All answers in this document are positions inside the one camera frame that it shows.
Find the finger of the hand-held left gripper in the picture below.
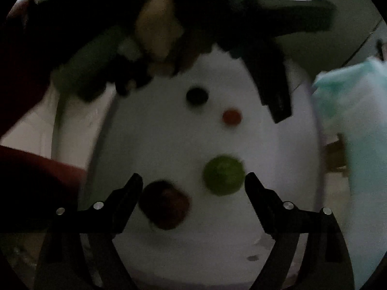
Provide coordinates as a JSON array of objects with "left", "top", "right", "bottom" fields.
[
  {"left": 242, "top": 44, "right": 292, "bottom": 124},
  {"left": 113, "top": 57, "right": 153, "bottom": 96}
]

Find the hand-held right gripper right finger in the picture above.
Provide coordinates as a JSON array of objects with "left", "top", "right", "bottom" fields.
[{"left": 244, "top": 172, "right": 356, "bottom": 290}]

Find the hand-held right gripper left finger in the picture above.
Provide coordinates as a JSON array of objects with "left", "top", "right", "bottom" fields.
[{"left": 33, "top": 173, "right": 144, "bottom": 290}]

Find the red apple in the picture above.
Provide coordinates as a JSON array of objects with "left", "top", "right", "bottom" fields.
[{"left": 138, "top": 180, "right": 192, "bottom": 231}]

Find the green tomato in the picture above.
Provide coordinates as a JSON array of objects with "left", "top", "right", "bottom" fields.
[{"left": 202, "top": 155, "right": 246, "bottom": 196}]

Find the red tomato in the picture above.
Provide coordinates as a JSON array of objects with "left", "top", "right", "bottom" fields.
[{"left": 222, "top": 109, "right": 243, "bottom": 126}]

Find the black plum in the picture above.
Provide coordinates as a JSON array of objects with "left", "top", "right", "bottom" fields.
[{"left": 186, "top": 87, "right": 210, "bottom": 106}]

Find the white box with purple rim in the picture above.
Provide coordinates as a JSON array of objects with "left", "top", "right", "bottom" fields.
[{"left": 51, "top": 45, "right": 325, "bottom": 287}]

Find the person's left forearm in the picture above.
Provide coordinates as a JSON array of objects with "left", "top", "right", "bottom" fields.
[{"left": 51, "top": 26, "right": 142, "bottom": 102}]

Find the person's left hand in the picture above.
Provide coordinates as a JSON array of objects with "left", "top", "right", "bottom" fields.
[{"left": 135, "top": 0, "right": 185, "bottom": 64}]

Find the teal checked tablecloth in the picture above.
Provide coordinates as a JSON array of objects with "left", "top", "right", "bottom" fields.
[{"left": 311, "top": 57, "right": 387, "bottom": 290}]

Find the dark red clothing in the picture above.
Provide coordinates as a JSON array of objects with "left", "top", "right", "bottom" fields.
[{"left": 0, "top": 15, "right": 88, "bottom": 233}]

